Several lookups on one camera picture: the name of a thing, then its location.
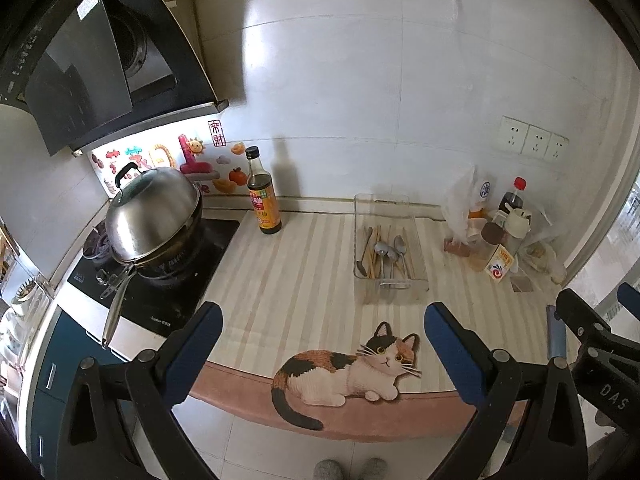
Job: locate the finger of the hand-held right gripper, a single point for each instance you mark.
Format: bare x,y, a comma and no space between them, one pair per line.
630,297
554,332

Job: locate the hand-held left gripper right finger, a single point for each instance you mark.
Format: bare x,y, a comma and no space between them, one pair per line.
452,355

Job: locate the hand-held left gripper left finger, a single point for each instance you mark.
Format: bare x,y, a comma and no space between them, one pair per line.
200,342

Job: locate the clear plastic utensil tray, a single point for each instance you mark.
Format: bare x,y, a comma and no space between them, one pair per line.
390,285

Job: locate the steel spoon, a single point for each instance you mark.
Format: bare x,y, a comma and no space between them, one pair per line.
392,256
382,249

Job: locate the gas stove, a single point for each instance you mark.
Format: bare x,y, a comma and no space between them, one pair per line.
165,305

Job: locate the clear crumpled plastic bag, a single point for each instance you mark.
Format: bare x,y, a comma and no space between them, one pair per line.
542,255

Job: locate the small printed sachet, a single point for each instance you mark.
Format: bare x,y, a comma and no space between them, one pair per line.
500,265

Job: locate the steel wok with lid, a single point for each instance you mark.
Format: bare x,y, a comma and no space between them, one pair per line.
117,305

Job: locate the pink brown small object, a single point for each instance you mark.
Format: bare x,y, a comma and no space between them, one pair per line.
456,247

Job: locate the jar with brown lid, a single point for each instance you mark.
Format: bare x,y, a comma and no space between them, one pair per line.
492,234

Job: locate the striped cat print mat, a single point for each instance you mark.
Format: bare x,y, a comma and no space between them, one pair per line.
300,280

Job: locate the steel wok lid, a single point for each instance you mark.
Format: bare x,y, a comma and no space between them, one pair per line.
150,215

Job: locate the grey slipper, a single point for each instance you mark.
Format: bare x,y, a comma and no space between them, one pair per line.
330,470
372,468

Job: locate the dark bottle with red cap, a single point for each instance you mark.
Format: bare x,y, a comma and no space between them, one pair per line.
514,197

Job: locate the orange white package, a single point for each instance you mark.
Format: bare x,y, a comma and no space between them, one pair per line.
476,212

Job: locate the dark sauce bottle orange label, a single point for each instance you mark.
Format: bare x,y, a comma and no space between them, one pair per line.
265,205

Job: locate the white plastic bag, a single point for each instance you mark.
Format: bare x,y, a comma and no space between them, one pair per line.
460,200

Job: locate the blue kitchen cabinet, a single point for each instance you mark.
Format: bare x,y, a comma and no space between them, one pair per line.
47,385

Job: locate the black range hood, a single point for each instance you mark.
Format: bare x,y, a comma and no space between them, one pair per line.
90,75

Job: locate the window frame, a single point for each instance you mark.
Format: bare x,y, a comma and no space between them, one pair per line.
625,220

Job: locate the white wall socket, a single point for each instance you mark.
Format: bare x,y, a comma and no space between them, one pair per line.
557,147
537,141
512,133

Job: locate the colourful wall stickers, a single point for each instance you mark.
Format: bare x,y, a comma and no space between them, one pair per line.
160,157

